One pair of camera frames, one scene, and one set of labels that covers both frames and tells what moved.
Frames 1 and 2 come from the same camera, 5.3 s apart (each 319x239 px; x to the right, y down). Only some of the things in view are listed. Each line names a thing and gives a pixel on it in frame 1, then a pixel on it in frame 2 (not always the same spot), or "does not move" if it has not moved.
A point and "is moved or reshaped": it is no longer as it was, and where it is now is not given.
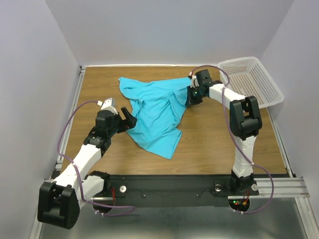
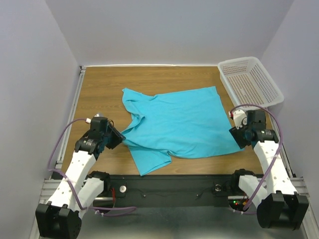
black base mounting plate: (173, 190) does not move
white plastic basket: (247, 76) does not move
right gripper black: (190, 97) to (238, 136)
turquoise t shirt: (157, 107) is moved or reshaped
